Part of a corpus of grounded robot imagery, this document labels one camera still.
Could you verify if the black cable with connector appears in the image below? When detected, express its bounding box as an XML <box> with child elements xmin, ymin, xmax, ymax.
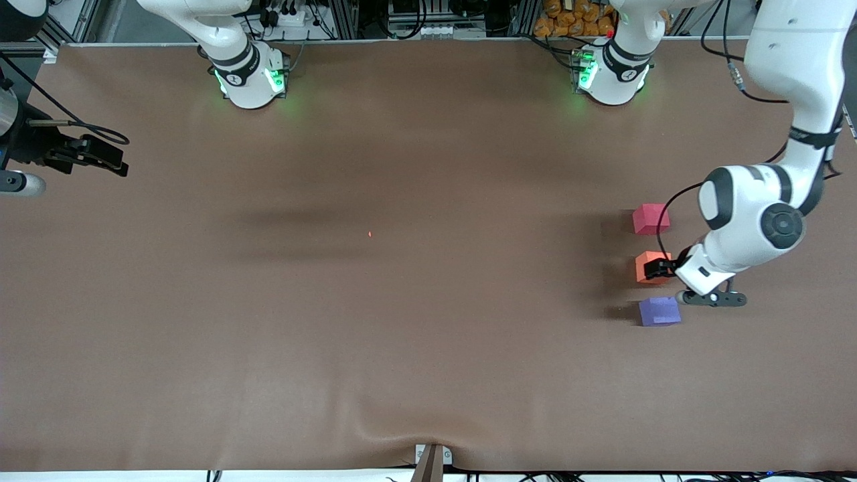
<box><xmin>700</xmin><ymin>0</ymin><xmax>792</xmax><ymax>105</ymax></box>

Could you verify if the red foam block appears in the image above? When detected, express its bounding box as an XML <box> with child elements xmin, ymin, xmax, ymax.
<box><xmin>632</xmin><ymin>204</ymin><xmax>671</xmax><ymax>236</ymax></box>

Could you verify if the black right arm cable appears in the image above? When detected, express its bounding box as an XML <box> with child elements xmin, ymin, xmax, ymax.
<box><xmin>0</xmin><ymin>54</ymin><xmax>131</xmax><ymax>147</ymax></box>

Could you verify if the metal table bracket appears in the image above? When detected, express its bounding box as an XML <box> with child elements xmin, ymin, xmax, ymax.
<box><xmin>414</xmin><ymin>444</ymin><xmax>453</xmax><ymax>467</ymax></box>

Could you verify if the brown table cover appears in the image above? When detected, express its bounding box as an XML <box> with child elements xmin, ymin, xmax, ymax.
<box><xmin>0</xmin><ymin>39</ymin><xmax>857</xmax><ymax>473</ymax></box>

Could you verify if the white power strip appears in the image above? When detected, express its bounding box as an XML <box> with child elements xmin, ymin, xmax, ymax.
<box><xmin>263</xmin><ymin>5</ymin><xmax>309</xmax><ymax>29</ymax></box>

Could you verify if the pile of orange items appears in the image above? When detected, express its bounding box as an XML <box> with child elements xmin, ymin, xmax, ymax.
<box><xmin>534</xmin><ymin>0</ymin><xmax>617</xmax><ymax>39</ymax></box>

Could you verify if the purple foam block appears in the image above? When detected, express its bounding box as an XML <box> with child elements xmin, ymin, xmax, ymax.
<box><xmin>638</xmin><ymin>297</ymin><xmax>682</xmax><ymax>327</ymax></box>

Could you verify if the aluminium frame post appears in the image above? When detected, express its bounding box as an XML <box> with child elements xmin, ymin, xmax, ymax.
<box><xmin>321</xmin><ymin>0</ymin><xmax>359</xmax><ymax>39</ymax></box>
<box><xmin>47</xmin><ymin>0</ymin><xmax>102</xmax><ymax>45</ymax></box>

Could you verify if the orange foam block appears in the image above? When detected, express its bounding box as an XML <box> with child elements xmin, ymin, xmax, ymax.
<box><xmin>635</xmin><ymin>251</ymin><xmax>673</xmax><ymax>285</ymax></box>

